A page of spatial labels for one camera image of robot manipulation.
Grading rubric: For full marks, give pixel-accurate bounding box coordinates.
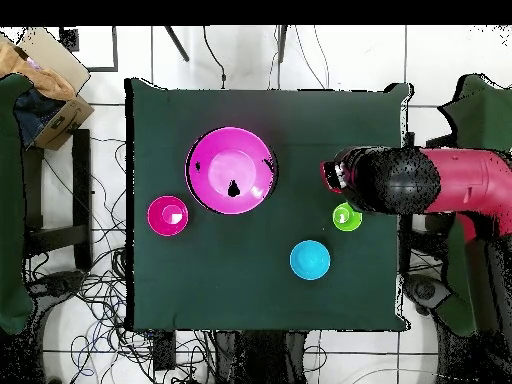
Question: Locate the large pink bowl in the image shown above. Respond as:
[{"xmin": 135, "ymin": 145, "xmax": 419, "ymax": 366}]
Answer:
[{"xmin": 184, "ymin": 126, "xmax": 278, "ymax": 216}]

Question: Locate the small blue bowl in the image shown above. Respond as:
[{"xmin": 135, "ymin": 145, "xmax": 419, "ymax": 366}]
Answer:
[{"xmin": 289, "ymin": 239, "xmax": 332, "ymax": 281}]

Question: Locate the green cup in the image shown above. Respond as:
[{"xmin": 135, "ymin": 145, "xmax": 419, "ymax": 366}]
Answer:
[{"xmin": 332, "ymin": 202, "xmax": 364, "ymax": 232}]

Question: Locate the black rounded floor base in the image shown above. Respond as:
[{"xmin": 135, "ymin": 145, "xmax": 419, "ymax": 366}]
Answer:
[{"xmin": 37, "ymin": 270, "xmax": 87, "ymax": 297}]

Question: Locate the black floor box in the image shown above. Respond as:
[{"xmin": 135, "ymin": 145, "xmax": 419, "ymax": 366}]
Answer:
[{"xmin": 152, "ymin": 330, "xmax": 178, "ymax": 372}]

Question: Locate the black tripod leg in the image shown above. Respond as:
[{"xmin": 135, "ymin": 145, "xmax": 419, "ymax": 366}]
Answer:
[
  {"xmin": 276, "ymin": 25, "xmax": 289, "ymax": 64},
  {"xmin": 163, "ymin": 25, "xmax": 191, "ymax": 63}
]

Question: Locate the cardboard box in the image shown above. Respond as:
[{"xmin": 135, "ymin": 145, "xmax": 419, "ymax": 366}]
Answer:
[{"xmin": 0, "ymin": 26, "xmax": 96, "ymax": 152}]

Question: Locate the dark green tablecloth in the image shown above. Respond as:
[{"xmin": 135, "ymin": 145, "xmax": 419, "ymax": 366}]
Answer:
[{"xmin": 124, "ymin": 76, "xmax": 415, "ymax": 333}]

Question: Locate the tangle of black cables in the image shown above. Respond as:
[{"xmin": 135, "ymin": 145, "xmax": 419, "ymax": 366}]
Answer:
[{"xmin": 23, "ymin": 135, "xmax": 217, "ymax": 384}]

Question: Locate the green side table cloth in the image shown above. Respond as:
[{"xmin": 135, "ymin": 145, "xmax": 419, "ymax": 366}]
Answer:
[
  {"xmin": 437, "ymin": 73, "xmax": 512, "ymax": 337},
  {"xmin": 0, "ymin": 73, "xmax": 35, "ymax": 335}
]

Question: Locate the black square frame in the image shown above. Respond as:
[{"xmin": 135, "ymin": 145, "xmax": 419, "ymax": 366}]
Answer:
[{"xmin": 59, "ymin": 25, "xmax": 120, "ymax": 73}]

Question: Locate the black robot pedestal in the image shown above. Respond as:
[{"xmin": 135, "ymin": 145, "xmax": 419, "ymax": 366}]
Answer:
[{"xmin": 215, "ymin": 330, "xmax": 309, "ymax": 384}]

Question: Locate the black cable with plug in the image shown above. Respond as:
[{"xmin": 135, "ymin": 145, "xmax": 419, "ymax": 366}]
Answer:
[{"xmin": 201, "ymin": 25, "xmax": 228, "ymax": 90}]

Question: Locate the crimson bowl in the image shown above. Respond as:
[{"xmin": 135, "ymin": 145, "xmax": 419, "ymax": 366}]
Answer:
[{"xmin": 146, "ymin": 195, "xmax": 190, "ymax": 237}]

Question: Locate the black stool frame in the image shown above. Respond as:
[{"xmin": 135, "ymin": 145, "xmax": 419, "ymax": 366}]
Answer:
[{"xmin": 21, "ymin": 128, "xmax": 94, "ymax": 273}]

